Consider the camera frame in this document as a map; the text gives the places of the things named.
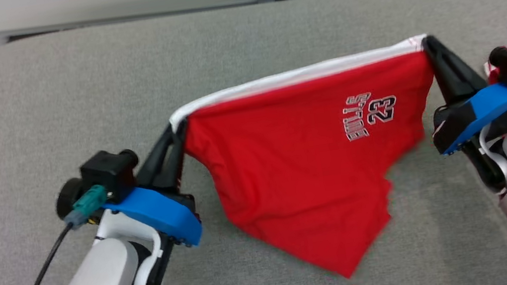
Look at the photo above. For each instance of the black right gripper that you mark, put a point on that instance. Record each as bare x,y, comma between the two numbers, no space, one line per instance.
451,118

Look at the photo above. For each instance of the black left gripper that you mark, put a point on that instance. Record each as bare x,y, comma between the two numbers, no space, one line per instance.
190,203

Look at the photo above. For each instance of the red shorts with white waistband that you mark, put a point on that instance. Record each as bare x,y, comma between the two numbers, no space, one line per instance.
297,166

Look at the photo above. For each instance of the blue right camera mount bracket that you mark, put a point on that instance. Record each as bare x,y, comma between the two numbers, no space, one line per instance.
493,101

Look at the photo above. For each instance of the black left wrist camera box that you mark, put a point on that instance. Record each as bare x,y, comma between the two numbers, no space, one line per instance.
107,172

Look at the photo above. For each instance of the grey wall base rail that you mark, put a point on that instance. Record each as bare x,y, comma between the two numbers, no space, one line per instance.
65,24

